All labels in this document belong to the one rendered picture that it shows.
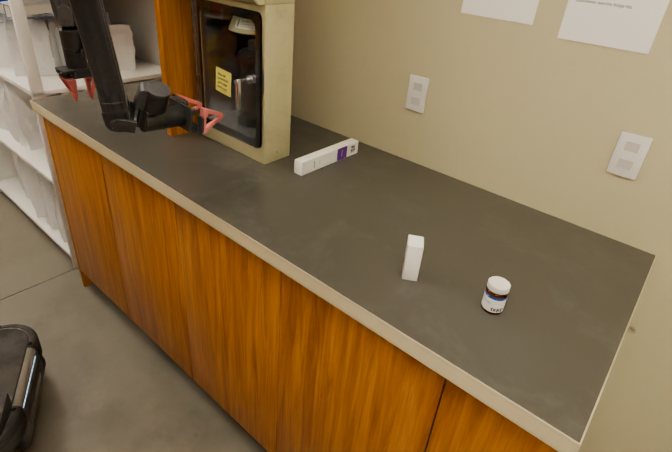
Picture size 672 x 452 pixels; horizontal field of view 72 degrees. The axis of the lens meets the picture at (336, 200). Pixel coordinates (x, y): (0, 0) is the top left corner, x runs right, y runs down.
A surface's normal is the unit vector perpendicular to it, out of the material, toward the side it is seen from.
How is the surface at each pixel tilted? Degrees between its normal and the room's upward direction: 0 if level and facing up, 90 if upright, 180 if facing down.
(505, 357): 0
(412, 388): 90
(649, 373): 90
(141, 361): 0
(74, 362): 0
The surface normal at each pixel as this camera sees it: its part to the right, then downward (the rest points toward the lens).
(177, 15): 0.76, 0.37
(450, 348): 0.08, -0.87
